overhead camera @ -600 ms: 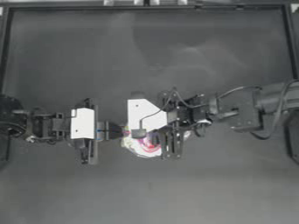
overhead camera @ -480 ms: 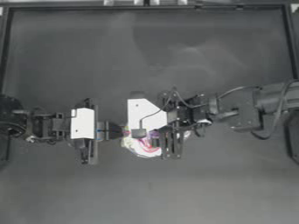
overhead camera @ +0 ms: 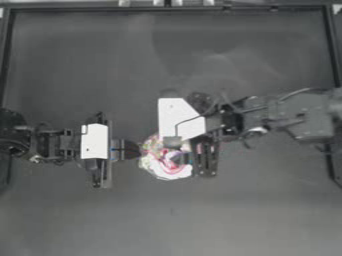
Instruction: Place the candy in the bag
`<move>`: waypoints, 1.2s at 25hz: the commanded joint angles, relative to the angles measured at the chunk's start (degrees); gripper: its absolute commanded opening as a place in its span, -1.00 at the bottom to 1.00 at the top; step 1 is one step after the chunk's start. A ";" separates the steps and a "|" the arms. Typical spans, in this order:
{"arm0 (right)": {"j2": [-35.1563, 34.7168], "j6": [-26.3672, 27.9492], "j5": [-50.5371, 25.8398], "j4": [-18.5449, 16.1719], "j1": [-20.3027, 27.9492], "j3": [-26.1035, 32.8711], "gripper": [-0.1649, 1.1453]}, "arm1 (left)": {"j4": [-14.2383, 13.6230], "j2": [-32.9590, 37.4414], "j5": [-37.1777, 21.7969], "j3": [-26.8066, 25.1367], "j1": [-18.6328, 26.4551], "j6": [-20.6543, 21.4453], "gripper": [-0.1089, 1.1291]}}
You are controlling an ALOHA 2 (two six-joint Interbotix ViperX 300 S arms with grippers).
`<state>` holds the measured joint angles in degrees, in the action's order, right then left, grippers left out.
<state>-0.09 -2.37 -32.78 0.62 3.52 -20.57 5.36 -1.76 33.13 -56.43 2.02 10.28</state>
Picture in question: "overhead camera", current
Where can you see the black table frame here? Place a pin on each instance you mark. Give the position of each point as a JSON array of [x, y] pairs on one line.
[[89, 8]]

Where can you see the clear bag with pink zip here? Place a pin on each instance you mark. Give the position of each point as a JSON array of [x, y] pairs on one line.
[[161, 168]]

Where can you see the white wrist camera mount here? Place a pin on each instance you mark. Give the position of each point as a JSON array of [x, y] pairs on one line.
[[94, 141], [178, 116]]

